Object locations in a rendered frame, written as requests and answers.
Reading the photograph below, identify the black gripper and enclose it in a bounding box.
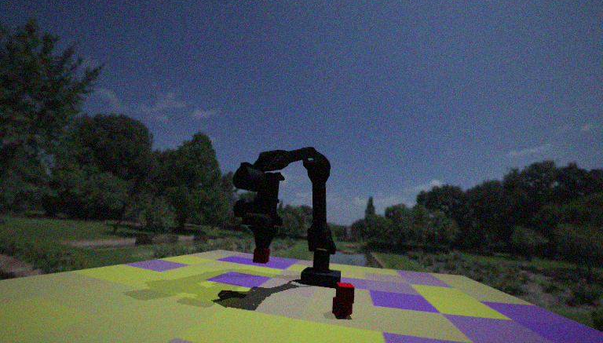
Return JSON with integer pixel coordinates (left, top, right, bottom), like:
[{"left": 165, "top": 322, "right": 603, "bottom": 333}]
[{"left": 242, "top": 193, "right": 283, "bottom": 255}]

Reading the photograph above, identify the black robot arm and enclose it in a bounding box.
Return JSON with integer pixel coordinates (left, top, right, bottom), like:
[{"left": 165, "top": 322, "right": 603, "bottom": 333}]
[{"left": 233, "top": 147, "right": 336, "bottom": 273}]

